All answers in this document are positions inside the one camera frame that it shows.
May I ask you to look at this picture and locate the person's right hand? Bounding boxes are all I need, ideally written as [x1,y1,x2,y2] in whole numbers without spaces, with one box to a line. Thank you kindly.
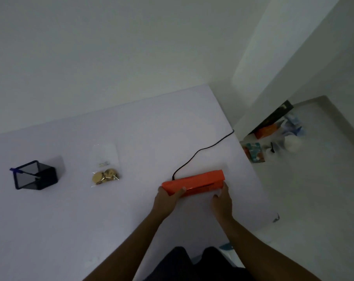
[213,182,234,222]

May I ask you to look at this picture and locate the person's left hand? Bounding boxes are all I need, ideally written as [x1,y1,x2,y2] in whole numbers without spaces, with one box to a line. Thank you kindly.
[152,186,187,220]

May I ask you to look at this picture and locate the orange bag sealer machine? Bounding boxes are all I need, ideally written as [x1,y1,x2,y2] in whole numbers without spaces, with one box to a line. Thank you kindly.
[161,170,226,198]

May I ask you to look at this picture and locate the person's right forearm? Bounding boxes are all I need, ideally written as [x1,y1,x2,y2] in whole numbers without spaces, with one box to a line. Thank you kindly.
[224,215,322,281]

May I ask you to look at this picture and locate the person's left forearm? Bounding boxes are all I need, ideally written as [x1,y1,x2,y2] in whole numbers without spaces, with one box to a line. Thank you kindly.
[83,213,166,281]

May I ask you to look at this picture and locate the teal patterned box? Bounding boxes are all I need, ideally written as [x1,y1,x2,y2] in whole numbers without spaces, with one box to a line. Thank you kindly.
[243,142,266,164]

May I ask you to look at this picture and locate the person's dark trousers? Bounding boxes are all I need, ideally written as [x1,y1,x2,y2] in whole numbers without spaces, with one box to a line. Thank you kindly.
[145,246,255,281]

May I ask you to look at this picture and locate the clear bag of gold coins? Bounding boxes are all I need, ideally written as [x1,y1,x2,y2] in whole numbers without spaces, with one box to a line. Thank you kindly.
[91,143,121,188]

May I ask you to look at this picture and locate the orange box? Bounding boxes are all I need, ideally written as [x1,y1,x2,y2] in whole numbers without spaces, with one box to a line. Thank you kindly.
[254,123,284,140]

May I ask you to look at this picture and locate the white plastic bag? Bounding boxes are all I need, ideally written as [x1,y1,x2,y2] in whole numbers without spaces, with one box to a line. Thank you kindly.
[283,134,301,153]

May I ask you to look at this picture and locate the blue and white packet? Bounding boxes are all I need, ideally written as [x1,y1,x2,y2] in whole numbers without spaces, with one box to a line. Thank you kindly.
[281,114,306,137]

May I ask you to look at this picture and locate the black mesh pen holder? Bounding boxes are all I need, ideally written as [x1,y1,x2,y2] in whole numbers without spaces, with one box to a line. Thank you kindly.
[14,160,59,191]

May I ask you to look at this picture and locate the black power cable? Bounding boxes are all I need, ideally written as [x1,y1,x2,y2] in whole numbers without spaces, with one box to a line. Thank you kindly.
[172,129,235,181]

